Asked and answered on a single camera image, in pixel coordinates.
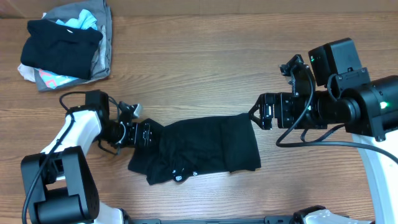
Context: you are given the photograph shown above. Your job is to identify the black t-shirt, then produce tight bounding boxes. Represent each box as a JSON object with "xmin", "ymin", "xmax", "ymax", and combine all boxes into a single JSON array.
[{"xmin": 127, "ymin": 113, "xmax": 261, "ymax": 185}]

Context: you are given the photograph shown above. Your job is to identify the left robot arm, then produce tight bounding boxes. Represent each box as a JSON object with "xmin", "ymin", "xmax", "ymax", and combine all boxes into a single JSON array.
[{"xmin": 21, "ymin": 90, "xmax": 155, "ymax": 224}]

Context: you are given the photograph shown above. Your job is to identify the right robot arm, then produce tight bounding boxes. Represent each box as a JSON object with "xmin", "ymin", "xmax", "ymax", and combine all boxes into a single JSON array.
[{"xmin": 249, "ymin": 38, "xmax": 397, "ymax": 223}]

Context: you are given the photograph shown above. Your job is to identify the blue garment with red print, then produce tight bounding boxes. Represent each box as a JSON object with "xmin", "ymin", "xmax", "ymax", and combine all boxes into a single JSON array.
[{"xmin": 37, "ymin": 68, "xmax": 78, "ymax": 89}]

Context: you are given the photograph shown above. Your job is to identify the folded black shirt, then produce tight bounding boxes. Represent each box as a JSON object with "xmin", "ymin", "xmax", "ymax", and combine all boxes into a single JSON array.
[{"xmin": 21, "ymin": 19, "xmax": 103, "ymax": 80}]

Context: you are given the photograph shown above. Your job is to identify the light blue garment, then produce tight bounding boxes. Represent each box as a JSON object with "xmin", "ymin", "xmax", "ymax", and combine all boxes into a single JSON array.
[{"xmin": 55, "ymin": 9, "xmax": 98, "ymax": 30}]

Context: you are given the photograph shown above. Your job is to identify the folded grey shirt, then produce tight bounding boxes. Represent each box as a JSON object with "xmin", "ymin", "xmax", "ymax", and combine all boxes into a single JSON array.
[{"xmin": 18, "ymin": 1, "xmax": 112, "ymax": 91}]

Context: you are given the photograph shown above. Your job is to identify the white folded garment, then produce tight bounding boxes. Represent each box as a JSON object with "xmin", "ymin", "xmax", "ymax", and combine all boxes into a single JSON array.
[{"xmin": 17, "ymin": 63, "xmax": 35, "ymax": 83}]

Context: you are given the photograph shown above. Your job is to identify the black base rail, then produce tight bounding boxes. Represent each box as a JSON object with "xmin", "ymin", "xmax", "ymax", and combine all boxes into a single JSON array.
[{"xmin": 130, "ymin": 215, "xmax": 352, "ymax": 224}]

